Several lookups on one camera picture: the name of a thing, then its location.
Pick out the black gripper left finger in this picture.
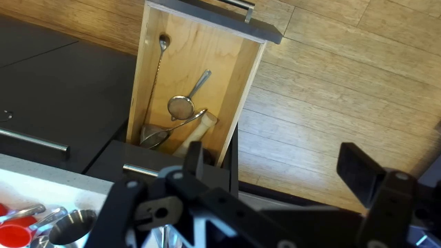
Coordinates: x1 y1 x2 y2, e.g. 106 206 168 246
86 141 298 248

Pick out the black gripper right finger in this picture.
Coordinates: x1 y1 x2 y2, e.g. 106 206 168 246
337 143 441 248

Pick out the wooden muddler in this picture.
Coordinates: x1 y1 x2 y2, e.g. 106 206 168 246
175 112 219 159

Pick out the conical metal mesh strainer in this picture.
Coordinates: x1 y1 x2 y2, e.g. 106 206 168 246
138 108 210 151

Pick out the round metal mesh strainer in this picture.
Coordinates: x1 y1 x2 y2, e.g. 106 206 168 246
167 70 214 123

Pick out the small silver measuring cup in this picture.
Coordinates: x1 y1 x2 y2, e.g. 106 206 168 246
47 209 98 248
31 206 69 248

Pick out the open wooden drawer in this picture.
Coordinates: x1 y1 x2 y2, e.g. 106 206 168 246
126 0 284 170

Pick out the long metal bar spoon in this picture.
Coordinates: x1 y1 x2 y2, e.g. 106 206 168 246
145 34 173 127

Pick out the small red measuring cup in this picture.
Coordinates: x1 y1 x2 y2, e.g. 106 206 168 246
0 202 39 229

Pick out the large red measuring cup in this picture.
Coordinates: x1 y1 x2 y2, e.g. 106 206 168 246
0 224 35 248

